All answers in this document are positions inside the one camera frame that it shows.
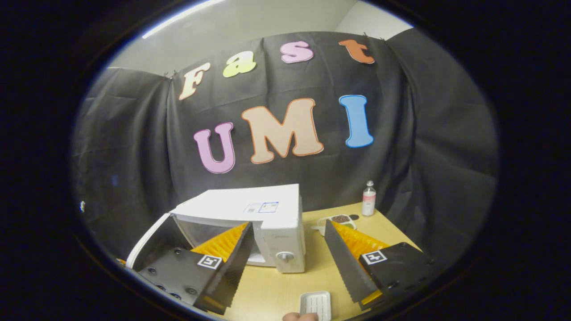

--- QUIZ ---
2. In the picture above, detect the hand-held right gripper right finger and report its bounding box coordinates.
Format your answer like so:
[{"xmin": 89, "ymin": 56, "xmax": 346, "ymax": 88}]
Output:
[{"xmin": 324, "ymin": 219, "xmax": 435, "ymax": 312}]

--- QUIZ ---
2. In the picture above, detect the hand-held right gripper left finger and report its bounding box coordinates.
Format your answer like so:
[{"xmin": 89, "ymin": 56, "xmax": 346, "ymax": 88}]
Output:
[{"xmin": 137, "ymin": 222, "xmax": 254, "ymax": 315}]

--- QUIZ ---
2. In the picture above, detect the white microwave oven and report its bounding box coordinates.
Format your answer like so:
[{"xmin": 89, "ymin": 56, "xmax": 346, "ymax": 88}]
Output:
[{"xmin": 126, "ymin": 184, "xmax": 307, "ymax": 274}]

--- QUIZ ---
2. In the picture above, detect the white plastic food tray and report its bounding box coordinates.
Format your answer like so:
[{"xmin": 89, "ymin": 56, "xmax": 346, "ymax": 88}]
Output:
[{"xmin": 300, "ymin": 291, "xmax": 332, "ymax": 321}]

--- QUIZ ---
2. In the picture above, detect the white divided dish of grains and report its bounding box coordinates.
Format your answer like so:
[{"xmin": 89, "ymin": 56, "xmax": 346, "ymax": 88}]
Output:
[{"xmin": 318, "ymin": 214, "xmax": 356, "ymax": 235}]

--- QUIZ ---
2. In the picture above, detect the clear bottle with pink label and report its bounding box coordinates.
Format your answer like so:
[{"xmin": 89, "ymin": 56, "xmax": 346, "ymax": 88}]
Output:
[{"xmin": 362, "ymin": 181, "xmax": 377, "ymax": 217}]

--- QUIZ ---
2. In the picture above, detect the black backdrop cloth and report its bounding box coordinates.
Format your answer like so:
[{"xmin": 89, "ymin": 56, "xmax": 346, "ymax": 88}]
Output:
[{"xmin": 71, "ymin": 28, "xmax": 499, "ymax": 268}]

